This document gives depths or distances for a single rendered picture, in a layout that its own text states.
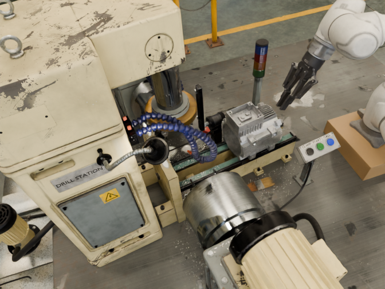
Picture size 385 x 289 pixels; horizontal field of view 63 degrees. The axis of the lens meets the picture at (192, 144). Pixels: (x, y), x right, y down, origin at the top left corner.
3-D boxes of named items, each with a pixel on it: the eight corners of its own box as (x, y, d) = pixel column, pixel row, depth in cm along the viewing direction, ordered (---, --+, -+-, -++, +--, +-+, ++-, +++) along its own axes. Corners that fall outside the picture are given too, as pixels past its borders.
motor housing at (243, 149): (242, 167, 138) (244, 140, 123) (220, 139, 149) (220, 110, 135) (279, 149, 143) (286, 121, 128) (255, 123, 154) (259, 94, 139)
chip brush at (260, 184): (234, 198, 142) (234, 197, 142) (230, 189, 145) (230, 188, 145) (275, 184, 145) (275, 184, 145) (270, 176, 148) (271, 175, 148)
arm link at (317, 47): (327, 45, 104) (317, 60, 107) (342, 49, 109) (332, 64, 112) (310, 31, 109) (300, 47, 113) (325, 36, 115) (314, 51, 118)
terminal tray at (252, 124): (238, 139, 129) (239, 127, 123) (225, 122, 135) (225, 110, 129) (263, 128, 132) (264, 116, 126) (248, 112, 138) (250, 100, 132)
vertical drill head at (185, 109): (162, 160, 110) (131, 37, 73) (145, 127, 121) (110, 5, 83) (207, 141, 114) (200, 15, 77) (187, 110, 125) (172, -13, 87)
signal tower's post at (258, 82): (252, 113, 175) (259, 49, 143) (244, 104, 180) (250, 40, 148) (264, 108, 177) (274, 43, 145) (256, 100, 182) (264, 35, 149)
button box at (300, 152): (300, 166, 127) (306, 163, 122) (292, 149, 128) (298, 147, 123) (334, 149, 130) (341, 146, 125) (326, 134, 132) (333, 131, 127)
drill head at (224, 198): (225, 302, 105) (226, 280, 86) (180, 214, 127) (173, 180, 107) (287, 268, 111) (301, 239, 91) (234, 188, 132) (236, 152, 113)
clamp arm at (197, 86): (200, 132, 143) (196, 89, 123) (197, 128, 145) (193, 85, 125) (207, 129, 144) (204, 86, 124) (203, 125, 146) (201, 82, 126)
